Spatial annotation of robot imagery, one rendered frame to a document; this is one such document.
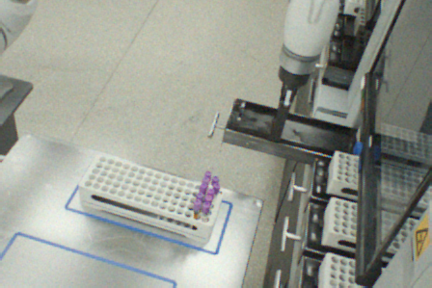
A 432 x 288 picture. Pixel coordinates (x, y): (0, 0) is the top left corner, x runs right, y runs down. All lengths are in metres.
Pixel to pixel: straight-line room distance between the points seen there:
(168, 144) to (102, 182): 1.31
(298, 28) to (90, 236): 0.62
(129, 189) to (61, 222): 0.16
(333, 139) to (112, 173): 0.62
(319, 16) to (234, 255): 0.53
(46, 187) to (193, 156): 1.27
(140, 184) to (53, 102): 1.55
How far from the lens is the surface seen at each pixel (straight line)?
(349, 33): 1.88
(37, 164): 1.28
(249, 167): 2.41
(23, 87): 1.66
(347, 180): 1.30
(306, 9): 1.13
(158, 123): 2.54
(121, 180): 1.17
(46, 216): 1.18
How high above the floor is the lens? 1.77
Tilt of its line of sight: 44 degrees down
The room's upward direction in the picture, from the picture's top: 11 degrees clockwise
